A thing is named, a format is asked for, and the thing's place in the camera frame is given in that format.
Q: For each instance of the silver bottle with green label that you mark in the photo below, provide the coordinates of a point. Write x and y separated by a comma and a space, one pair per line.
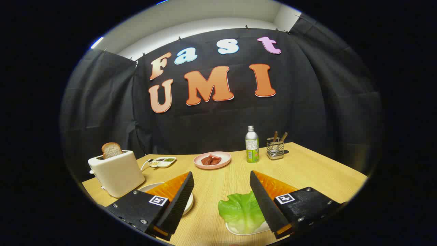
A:
252, 147

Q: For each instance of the round-topped bread slice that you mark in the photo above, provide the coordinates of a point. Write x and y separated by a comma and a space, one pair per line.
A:
111, 149

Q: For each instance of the round white plate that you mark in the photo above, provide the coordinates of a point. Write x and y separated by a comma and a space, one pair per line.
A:
188, 203

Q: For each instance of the white divided condiment dish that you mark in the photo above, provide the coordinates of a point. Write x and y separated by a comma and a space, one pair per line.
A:
163, 162

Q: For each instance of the black backdrop cloth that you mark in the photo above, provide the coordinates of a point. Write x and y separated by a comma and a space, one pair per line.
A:
300, 92

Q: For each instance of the green lettuce leaf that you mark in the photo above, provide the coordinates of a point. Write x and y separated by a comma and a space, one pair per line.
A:
239, 212

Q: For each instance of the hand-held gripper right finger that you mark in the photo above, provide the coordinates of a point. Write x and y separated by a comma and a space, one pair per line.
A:
264, 201

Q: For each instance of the red meat pieces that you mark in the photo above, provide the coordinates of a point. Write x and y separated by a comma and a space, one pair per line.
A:
210, 160

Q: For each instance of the white toaster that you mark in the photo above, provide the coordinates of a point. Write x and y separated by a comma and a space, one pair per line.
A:
117, 174

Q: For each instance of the pink plate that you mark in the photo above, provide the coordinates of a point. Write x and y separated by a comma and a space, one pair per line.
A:
225, 158

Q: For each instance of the square white plate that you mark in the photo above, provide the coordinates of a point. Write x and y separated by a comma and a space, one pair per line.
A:
249, 231

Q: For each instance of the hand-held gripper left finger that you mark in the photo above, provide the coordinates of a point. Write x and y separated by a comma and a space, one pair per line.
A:
181, 200

